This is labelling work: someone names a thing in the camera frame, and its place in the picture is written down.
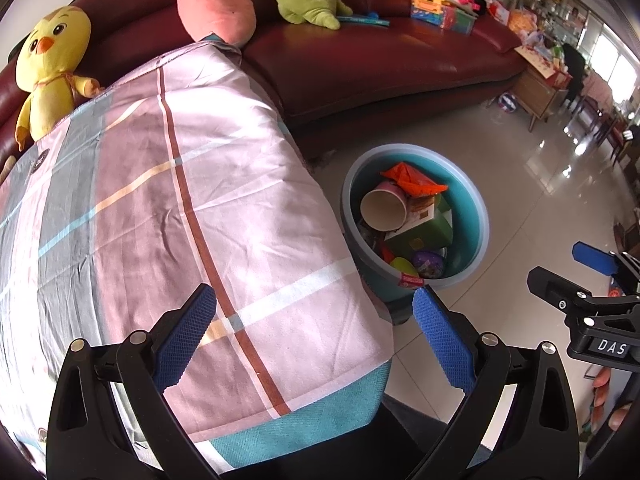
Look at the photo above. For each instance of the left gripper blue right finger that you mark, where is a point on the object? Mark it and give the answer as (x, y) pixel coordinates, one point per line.
(444, 332)

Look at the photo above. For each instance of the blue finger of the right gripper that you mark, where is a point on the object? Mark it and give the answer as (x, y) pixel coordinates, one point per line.
(605, 263)
(559, 292)

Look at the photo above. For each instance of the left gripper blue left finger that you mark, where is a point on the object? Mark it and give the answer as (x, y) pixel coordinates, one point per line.
(177, 334)

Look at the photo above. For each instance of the green tea box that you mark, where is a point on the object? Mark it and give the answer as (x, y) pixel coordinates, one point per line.
(428, 227)

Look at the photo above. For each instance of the pink paper cup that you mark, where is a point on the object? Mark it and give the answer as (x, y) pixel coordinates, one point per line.
(385, 208)

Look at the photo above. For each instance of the teal plastic trash bin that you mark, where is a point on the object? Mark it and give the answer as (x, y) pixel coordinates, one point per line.
(470, 236)

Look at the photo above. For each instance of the person's right hand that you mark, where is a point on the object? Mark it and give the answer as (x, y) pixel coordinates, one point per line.
(601, 391)

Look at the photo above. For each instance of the pink plaid tablecloth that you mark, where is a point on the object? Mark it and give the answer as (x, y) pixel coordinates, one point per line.
(182, 174)

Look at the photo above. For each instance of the small ball under table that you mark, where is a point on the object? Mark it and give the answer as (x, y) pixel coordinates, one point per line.
(507, 102)

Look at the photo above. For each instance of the wooden side table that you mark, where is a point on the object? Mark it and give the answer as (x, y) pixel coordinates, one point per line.
(542, 87)

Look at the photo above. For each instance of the colourful toy blocks box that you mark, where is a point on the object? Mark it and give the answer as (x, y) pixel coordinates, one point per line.
(455, 15)

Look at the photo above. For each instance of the dark red leather sofa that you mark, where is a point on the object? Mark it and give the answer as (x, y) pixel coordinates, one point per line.
(330, 86)

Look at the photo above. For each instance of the yellow chick plush toy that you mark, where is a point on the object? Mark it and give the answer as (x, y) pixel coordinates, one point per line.
(45, 69)

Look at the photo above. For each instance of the blue toy on sofa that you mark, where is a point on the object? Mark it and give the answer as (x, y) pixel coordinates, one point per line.
(370, 19)

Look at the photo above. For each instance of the pink carrot bunny plush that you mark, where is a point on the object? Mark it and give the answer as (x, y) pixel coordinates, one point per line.
(231, 21)

